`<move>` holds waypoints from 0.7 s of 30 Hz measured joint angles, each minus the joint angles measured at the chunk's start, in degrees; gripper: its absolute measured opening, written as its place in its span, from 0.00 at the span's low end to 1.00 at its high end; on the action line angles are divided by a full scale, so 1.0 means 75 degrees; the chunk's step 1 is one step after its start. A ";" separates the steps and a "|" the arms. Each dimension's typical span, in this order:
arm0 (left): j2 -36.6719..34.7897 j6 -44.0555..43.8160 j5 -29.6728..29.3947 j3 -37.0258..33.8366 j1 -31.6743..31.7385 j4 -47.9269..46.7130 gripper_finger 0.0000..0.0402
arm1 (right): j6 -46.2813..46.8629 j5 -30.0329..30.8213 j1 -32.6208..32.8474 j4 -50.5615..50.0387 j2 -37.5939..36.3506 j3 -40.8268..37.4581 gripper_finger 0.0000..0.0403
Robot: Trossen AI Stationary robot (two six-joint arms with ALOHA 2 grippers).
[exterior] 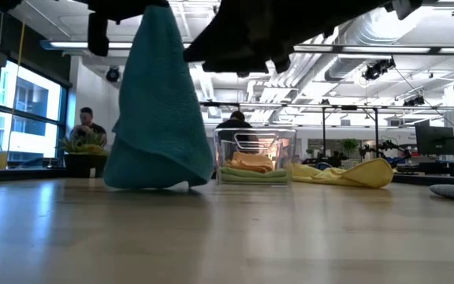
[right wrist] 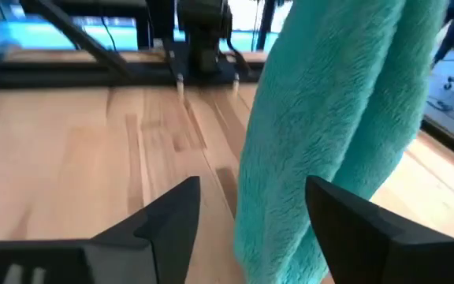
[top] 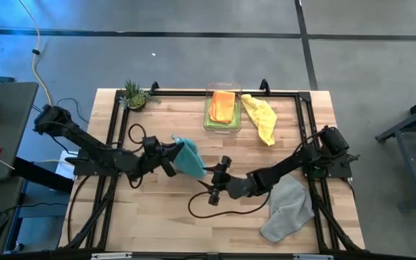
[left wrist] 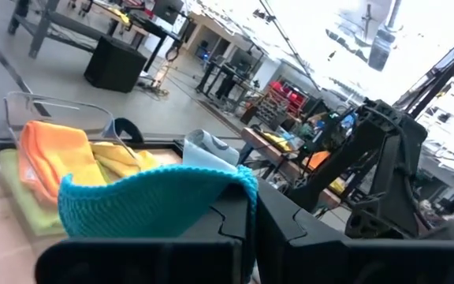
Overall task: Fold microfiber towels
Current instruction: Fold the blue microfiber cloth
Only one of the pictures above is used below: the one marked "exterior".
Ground teal microfiber towel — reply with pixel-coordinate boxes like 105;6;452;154
102;3;215;190

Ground orange microfiber towel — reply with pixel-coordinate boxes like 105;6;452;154
225;151;275;174

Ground green microfiber towel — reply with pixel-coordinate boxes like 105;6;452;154
219;166;290;185

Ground yellow microfiber towel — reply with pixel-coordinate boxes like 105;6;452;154
289;157;395;189

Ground person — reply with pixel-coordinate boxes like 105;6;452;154
215;110;259;155
69;106;108;147

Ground clear plastic bin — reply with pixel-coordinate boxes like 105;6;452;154
214;127;298;186

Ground large glass window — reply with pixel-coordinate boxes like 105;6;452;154
0;58;70;159

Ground potted succulent plant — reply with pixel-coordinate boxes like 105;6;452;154
58;132;110;178

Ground black ceiling track lights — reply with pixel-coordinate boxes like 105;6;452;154
363;57;396;81
403;95;426;107

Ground green background plant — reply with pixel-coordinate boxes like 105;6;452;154
339;137;360;159

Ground black computer monitor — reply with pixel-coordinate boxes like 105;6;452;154
415;124;454;156

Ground black ceiling dome camera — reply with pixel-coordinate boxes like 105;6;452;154
106;65;121;83

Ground black aluminium table frame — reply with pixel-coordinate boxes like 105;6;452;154
0;167;454;186

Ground black overhead gantry frame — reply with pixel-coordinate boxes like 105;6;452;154
199;101;454;159

